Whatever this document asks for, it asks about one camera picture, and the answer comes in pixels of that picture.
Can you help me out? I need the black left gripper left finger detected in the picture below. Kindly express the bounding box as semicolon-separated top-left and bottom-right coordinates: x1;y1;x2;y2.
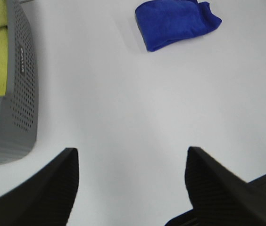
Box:
0;148;79;226

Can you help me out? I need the grey perforated basket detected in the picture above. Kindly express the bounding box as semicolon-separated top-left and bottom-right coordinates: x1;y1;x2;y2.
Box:
0;0;39;165

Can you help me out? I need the blue towel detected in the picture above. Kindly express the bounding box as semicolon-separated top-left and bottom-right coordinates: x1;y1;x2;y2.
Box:
135;0;222;52

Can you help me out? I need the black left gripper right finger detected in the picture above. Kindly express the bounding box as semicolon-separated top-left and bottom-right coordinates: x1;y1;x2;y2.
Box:
185;146;266;226

